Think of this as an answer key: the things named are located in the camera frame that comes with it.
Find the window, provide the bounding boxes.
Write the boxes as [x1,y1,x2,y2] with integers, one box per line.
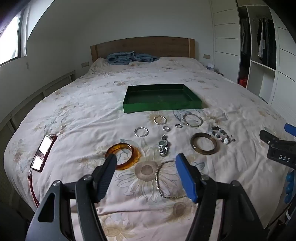
[0,5,31,66]

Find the large thin silver bangle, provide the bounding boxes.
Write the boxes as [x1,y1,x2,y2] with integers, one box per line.
[182,114,204,128]

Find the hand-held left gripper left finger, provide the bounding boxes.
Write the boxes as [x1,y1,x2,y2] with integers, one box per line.
[26,153,117,241]

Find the red phone strap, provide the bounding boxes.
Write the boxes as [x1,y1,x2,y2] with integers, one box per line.
[27,171,41,207]

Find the silver chain necklace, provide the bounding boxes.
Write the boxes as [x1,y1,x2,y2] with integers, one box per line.
[155,160,188,199]

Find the dark brown bangle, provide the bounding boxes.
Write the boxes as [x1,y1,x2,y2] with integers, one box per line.
[190,132,217,154]

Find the amber translucent bangle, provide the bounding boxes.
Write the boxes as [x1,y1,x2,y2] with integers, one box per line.
[105,143,142,171]

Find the green rectangular tray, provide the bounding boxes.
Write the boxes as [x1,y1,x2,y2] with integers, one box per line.
[123,84,204,114]

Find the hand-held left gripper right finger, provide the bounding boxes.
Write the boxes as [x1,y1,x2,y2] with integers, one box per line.
[175,153,270,241]

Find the floral white bedspread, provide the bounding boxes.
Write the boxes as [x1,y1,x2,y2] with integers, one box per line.
[3,56,296,241]

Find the hanging dark clothes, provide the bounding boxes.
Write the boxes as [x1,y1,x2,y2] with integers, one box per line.
[256,17,277,68]

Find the wooden headboard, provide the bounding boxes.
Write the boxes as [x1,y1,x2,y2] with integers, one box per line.
[90,37,195,63]

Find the bedside clutter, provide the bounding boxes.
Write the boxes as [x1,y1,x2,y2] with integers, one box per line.
[205,63,224,76]

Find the twisted silver hoop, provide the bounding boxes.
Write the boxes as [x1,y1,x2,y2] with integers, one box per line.
[134,126,149,138]

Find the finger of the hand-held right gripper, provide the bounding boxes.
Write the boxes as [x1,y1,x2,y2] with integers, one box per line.
[259,130,282,146]
[284,123,296,135]

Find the hanging grey clothes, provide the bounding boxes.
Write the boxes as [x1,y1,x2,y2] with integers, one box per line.
[240,17,250,54]

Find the white open wardrobe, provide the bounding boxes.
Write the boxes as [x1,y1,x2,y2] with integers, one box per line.
[210,0,296,109]

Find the person's right hand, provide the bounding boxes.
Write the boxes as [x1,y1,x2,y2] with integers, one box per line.
[285,170,296,205]

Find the silver wristwatch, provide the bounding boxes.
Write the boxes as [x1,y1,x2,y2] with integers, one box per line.
[158,135,171,156]

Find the grey beaded bracelet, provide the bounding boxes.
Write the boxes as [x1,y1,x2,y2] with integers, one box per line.
[211,126,236,144]

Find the blue folded towel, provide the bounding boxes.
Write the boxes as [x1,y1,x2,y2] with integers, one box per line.
[107,51,159,65]

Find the black cable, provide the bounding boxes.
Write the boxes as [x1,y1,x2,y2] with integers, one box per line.
[267,203,292,232]

